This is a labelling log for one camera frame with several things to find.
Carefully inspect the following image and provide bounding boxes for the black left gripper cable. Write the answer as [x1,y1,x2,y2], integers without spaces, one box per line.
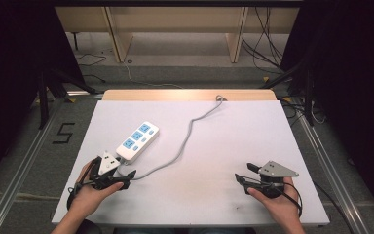
[65,181,83,211]

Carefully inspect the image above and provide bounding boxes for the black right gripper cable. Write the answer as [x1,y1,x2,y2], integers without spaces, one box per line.
[266,182,305,218]

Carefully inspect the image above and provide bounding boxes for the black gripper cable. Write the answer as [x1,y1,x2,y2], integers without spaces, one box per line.
[266,182,305,218]
[65,181,83,211]

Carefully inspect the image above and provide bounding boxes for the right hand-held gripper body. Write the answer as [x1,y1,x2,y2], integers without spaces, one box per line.
[254,160,300,200]

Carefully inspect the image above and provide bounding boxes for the aluminium floor rail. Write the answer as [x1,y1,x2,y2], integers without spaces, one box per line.
[0,96,66,234]
[295,112,372,234]

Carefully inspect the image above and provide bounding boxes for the white table board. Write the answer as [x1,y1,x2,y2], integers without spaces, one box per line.
[51,99,331,228]

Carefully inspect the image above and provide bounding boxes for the black curtain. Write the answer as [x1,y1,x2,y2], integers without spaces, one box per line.
[280,0,374,226]
[0,0,86,193]

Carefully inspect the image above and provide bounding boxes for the long black floor cable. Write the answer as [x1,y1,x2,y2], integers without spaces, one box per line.
[312,180,353,234]

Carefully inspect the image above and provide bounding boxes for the person's right hand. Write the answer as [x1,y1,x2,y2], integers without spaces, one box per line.
[246,181,304,226]

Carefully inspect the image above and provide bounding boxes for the black metal stand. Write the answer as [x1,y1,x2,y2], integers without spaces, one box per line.
[259,60,317,127]
[36,68,99,131]

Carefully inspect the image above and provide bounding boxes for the white floor cable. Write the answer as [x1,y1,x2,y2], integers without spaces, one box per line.
[122,59,183,90]

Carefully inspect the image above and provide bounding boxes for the grey power strip cable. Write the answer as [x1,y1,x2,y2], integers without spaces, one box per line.
[118,94,228,181]

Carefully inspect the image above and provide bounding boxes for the white power strip blue sockets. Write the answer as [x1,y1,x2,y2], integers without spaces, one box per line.
[115,120,161,166]

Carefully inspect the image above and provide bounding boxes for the person's left hand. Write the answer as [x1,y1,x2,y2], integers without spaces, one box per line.
[68,160,125,220]

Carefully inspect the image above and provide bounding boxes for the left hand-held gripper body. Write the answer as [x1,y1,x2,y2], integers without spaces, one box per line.
[88,151,131,192]

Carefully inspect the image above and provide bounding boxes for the thin black floor cable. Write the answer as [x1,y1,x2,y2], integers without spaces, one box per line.
[75,53,108,84]

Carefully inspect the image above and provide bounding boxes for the light wooden bench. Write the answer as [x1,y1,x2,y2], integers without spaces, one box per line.
[54,5,302,64]

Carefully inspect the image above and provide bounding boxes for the bundle of black cables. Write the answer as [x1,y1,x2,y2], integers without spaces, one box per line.
[241,6,286,75]

